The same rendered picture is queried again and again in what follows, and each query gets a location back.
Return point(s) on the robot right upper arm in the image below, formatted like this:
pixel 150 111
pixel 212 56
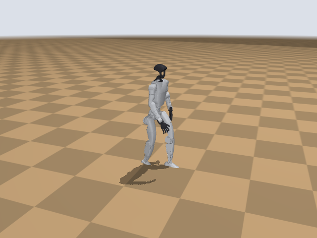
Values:
pixel 152 89

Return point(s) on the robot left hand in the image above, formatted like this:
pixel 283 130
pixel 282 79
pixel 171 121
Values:
pixel 170 113

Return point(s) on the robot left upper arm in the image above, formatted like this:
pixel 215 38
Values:
pixel 167 94

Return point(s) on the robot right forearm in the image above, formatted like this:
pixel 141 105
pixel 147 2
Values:
pixel 155 112

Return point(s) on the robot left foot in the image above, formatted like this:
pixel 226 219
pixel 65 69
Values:
pixel 171 165

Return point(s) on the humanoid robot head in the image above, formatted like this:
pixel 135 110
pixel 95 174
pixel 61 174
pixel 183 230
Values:
pixel 160 68

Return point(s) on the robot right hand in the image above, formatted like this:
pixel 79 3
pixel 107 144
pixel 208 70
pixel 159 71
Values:
pixel 164 126

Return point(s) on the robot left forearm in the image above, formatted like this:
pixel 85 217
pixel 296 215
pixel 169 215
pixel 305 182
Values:
pixel 168 102

